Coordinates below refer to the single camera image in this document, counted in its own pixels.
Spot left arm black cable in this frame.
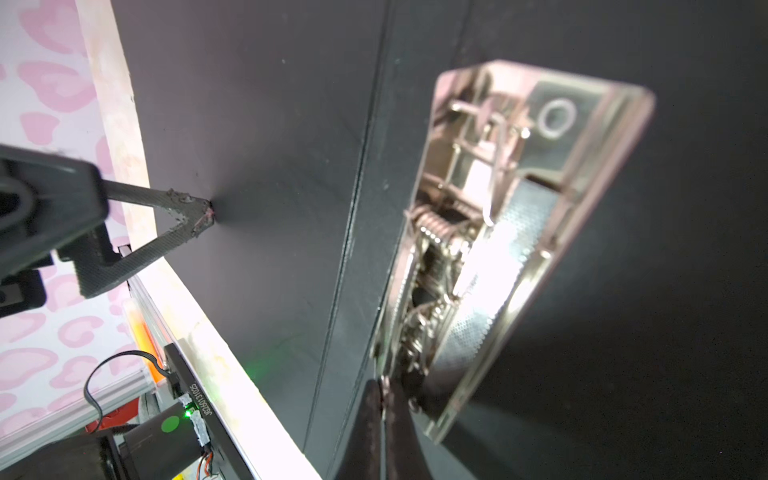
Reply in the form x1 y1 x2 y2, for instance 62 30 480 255
82 349 181 430

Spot red folder black inside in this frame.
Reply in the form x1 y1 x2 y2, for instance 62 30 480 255
113 1 767 479

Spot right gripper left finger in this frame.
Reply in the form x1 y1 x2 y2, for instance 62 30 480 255
335 379 382 480

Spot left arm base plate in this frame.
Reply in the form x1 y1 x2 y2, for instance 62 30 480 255
163 343 259 480

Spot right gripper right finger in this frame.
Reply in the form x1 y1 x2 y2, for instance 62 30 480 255
381 377 433 480

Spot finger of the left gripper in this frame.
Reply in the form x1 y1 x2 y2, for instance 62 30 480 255
57 180 215 298

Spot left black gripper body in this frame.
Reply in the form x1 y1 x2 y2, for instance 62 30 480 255
1 145 109 317

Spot highlighter pens box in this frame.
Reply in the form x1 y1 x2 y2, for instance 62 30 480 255
122 300 165 368

